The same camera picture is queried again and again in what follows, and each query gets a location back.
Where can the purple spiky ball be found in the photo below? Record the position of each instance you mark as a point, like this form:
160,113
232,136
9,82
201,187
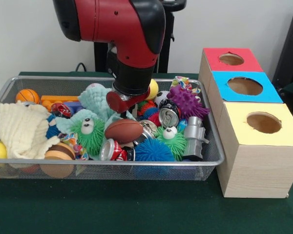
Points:
188,102

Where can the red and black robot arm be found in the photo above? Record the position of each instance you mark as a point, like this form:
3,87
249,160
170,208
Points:
112,22

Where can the small orange basketball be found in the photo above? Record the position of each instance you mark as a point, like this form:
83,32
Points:
27,96

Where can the brown toy football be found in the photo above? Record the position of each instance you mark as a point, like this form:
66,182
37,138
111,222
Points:
123,130

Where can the blue spiky ball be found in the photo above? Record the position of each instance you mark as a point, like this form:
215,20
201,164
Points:
152,152

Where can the crushed red drink can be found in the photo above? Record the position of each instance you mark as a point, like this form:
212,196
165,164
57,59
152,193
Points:
112,151

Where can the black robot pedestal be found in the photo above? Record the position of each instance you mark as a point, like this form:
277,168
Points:
167,61

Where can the silver toy robot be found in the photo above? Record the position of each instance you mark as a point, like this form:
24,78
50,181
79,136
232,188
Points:
195,139

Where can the mint green knitted cloth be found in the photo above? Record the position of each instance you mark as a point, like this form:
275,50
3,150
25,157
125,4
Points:
95,102

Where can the green spiky toy with eyes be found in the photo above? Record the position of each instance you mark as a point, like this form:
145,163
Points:
172,143
88,141

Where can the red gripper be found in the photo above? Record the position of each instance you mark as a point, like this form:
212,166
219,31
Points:
117,103

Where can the silver mesh bin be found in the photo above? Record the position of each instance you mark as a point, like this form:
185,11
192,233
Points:
107,161

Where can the wooden three-hole box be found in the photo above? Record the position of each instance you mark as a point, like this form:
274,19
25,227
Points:
258,170

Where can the cream knitted cloth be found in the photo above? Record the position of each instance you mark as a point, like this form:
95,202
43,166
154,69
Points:
22,129

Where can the tan wooden wheel toy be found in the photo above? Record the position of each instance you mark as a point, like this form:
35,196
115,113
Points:
58,156

